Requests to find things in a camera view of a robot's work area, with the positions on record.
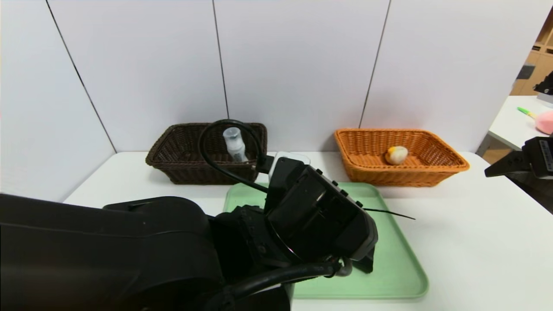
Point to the translucent bottle with dark cap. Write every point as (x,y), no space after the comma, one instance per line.
(235,144)

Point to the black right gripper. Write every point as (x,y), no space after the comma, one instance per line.
(540,157)

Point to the grey sign on shelf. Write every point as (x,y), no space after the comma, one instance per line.
(523,72)

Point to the light green plastic tray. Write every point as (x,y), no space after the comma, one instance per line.
(397,268)

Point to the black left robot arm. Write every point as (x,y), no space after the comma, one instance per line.
(108,255)

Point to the green marker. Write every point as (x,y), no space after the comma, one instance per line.
(526,112)

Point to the wooden shelf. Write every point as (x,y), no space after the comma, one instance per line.
(535,56)

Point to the orange wicker basket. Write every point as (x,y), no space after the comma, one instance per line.
(402,172)

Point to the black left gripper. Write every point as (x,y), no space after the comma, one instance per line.
(319,216)

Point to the round yellow-orange toy bun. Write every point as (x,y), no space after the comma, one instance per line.
(396,155)

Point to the dark brown wicker basket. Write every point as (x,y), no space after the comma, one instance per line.
(181,168)

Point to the white side table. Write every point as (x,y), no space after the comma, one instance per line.
(510,125)

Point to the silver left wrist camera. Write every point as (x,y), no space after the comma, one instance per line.
(273,170)

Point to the black glasses case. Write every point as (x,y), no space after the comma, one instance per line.
(365,264)

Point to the pink round object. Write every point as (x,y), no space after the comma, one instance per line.
(545,123)

